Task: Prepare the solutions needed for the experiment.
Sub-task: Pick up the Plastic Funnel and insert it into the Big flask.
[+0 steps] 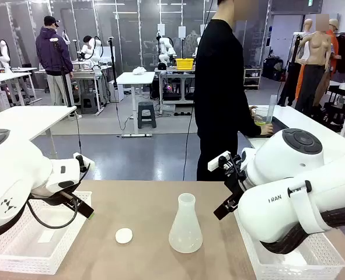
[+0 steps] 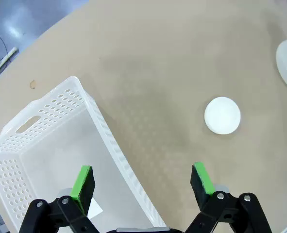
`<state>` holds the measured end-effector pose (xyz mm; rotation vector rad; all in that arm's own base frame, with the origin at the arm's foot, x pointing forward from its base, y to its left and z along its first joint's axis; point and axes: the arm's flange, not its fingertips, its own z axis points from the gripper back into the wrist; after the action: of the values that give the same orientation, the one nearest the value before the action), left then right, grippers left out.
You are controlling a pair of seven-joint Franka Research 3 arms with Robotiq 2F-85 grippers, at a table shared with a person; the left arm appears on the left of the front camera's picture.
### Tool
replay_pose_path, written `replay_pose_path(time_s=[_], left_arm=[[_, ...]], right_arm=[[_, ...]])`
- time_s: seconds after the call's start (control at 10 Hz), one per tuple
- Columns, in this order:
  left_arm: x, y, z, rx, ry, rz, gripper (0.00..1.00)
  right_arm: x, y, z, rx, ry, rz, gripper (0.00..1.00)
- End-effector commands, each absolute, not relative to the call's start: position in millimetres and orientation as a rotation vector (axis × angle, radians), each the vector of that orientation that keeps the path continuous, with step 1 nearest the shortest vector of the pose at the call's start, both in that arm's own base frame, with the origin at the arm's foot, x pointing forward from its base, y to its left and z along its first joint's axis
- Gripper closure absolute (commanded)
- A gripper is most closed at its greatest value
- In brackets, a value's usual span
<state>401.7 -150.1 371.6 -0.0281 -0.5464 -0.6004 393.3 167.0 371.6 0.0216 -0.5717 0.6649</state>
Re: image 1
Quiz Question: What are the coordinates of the grey plastic step stool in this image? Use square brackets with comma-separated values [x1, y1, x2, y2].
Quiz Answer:
[81, 92, 99, 114]
[137, 101, 158, 130]

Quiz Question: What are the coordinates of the person in black sweater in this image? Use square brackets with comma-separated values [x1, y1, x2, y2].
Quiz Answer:
[193, 0, 275, 181]

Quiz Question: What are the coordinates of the person in purple hoodie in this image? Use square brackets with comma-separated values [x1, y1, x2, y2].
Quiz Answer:
[35, 15, 74, 107]

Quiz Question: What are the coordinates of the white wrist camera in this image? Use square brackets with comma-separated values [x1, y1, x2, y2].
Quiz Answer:
[207, 150, 231, 172]
[72, 152, 96, 170]

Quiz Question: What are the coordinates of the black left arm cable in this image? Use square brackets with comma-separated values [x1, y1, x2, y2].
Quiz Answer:
[0, 191, 82, 242]

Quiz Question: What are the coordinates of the white standing desk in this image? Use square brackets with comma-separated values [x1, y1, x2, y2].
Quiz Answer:
[116, 71, 156, 138]

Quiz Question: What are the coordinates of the white side table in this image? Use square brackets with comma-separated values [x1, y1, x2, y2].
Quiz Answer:
[0, 105, 77, 158]

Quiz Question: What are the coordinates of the wooden shoe rack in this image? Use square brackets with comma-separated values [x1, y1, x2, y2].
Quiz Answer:
[243, 67, 263, 90]

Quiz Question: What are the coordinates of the person's right forearm black sleeve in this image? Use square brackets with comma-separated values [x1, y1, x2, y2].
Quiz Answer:
[233, 116, 263, 138]

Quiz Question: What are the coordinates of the translucent plastic conical flask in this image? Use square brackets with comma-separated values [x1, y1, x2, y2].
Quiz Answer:
[168, 192, 204, 254]

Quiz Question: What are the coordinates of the white perforated plastic basket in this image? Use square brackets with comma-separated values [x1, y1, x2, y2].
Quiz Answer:
[0, 191, 93, 275]
[233, 209, 345, 280]

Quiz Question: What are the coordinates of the black tripod beside mannequins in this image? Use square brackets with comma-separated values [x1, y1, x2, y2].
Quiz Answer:
[277, 32, 303, 106]

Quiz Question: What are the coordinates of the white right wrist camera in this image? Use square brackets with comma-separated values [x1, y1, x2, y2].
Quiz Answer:
[207, 150, 231, 172]

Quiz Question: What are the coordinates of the black plastic tray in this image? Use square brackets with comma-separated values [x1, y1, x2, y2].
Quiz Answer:
[242, 115, 291, 138]

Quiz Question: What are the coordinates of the black tripod with camera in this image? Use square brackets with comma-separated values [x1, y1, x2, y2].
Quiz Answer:
[50, 37, 74, 107]

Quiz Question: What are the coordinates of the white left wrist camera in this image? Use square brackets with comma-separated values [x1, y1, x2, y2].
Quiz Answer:
[72, 152, 96, 170]

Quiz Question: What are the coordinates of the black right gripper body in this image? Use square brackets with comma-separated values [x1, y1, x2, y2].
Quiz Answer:
[224, 156, 250, 202]

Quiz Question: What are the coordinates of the mannequin in orange garment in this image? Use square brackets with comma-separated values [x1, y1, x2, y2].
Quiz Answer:
[326, 19, 343, 71]

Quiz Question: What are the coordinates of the clear plastic beaker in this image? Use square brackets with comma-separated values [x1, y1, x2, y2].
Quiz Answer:
[253, 106, 270, 127]

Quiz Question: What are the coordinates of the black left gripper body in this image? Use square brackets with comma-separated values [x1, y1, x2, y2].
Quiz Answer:
[51, 191, 79, 209]

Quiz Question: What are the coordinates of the clear plastic measuring cylinder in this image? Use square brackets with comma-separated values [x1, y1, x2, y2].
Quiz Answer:
[266, 94, 278, 126]

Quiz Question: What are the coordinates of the person's right hand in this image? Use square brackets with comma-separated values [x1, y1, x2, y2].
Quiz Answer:
[259, 124, 275, 137]

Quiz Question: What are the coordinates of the yellow plastic crate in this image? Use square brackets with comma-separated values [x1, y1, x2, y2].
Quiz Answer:
[175, 57, 195, 70]

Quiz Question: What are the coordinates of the white mannequin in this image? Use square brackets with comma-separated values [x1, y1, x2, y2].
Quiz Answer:
[302, 18, 315, 59]

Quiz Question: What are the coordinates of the bare beige mannequin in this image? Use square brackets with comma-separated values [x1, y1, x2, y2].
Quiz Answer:
[294, 13, 333, 113]

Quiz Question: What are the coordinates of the white round flask stopper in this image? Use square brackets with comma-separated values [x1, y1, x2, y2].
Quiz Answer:
[115, 227, 134, 244]

